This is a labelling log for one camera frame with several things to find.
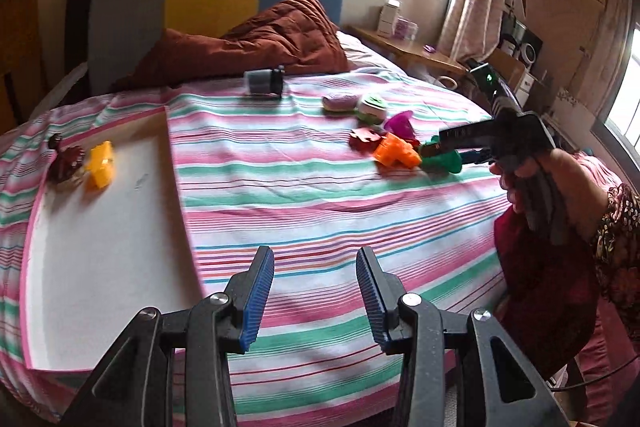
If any green plastic clip holder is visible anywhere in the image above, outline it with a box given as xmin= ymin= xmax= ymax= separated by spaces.
xmin=418 ymin=135 xmax=462 ymax=174

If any magenta perforated strainer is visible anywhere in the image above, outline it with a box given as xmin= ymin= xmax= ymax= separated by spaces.
xmin=383 ymin=110 xmax=416 ymax=140

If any orange cube block toy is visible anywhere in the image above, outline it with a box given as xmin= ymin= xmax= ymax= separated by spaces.
xmin=373 ymin=133 xmax=422 ymax=169

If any white green plug-in device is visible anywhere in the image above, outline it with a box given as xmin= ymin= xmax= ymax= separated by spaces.
xmin=356 ymin=95 xmax=388 ymax=124

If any floral sleeve forearm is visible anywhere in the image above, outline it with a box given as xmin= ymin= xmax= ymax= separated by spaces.
xmin=591 ymin=184 xmax=640 ymax=351

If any wooden side table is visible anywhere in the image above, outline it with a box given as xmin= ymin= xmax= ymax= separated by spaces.
xmin=346 ymin=25 xmax=468 ymax=79

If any red plastic bottle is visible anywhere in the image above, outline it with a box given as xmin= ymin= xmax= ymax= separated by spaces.
xmin=348 ymin=127 xmax=383 ymax=153

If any purple small box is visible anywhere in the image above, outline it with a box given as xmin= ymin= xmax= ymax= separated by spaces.
xmin=393 ymin=16 xmax=419 ymax=41

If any striped bed sheet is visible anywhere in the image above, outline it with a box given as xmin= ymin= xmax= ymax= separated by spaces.
xmin=1 ymin=64 xmax=506 ymax=426

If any purple oval soap box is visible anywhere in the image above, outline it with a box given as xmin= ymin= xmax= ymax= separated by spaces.
xmin=321 ymin=93 xmax=360 ymax=113

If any white carton box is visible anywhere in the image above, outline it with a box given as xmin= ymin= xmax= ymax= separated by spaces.
xmin=376 ymin=0 xmax=400 ymax=38

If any white pink-edged tray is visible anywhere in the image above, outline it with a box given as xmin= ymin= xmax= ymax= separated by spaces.
xmin=20 ymin=107 xmax=203 ymax=373

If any yellow plastic block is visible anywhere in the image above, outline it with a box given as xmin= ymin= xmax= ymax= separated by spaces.
xmin=85 ymin=140 xmax=115 ymax=191

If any rust brown quilt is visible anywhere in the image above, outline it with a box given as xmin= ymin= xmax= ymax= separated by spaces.
xmin=110 ymin=0 xmax=349 ymax=93

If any black grey cylinder cap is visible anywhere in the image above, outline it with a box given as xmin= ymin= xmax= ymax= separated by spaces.
xmin=243 ymin=65 xmax=284 ymax=98

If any dark red spiky toy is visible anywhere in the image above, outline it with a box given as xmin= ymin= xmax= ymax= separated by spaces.
xmin=47 ymin=133 xmax=86 ymax=185

